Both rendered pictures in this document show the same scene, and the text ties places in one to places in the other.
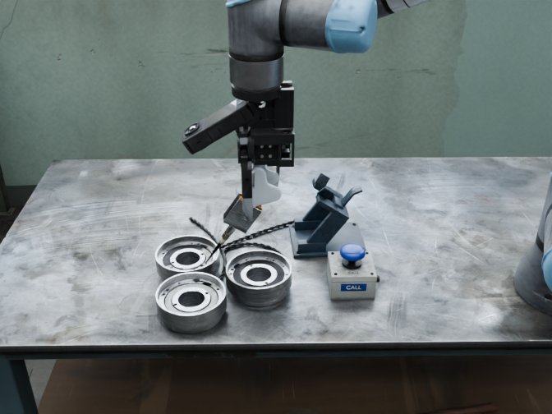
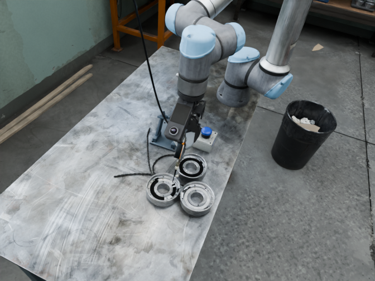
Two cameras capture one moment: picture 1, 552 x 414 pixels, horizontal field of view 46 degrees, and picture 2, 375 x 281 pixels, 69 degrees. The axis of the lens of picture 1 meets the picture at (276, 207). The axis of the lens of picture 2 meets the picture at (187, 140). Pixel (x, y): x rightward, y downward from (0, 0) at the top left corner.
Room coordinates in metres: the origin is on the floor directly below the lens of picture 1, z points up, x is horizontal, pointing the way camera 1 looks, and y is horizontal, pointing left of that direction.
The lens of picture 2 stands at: (0.68, 0.58, 1.55)
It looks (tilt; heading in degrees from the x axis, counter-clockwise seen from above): 46 degrees down; 288
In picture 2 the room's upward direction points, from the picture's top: 8 degrees clockwise
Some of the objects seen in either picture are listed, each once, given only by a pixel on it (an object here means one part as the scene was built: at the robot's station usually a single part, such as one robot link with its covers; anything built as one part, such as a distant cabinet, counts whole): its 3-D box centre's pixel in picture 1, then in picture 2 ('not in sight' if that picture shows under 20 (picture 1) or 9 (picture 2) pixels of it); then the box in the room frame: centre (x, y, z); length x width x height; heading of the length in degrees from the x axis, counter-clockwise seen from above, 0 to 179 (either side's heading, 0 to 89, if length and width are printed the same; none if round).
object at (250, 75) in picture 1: (256, 69); (191, 82); (0.87, 0.03, 1.15); 0.08 x 0.08 x 0.05
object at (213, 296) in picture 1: (191, 303); (196, 199); (0.77, 0.13, 0.82); 0.08 x 0.08 x 0.02
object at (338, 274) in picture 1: (354, 273); (205, 138); (0.84, -0.13, 0.82); 0.08 x 0.07 x 0.05; 91
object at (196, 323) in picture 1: (191, 303); (196, 199); (0.77, 0.13, 0.82); 0.10 x 0.10 x 0.04
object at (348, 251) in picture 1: (351, 260); (205, 134); (0.84, -0.12, 0.85); 0.04 x 0.04 x 0.05
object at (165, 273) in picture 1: (187, 262); (163, 190); (0.88, 0.15, 0.82); 0.10 x 0.10 x 0.04
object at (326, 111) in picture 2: not in sight; (298, 137); (0.37, -1.07, 0.21); 0.34 x 0.34 x 0.43
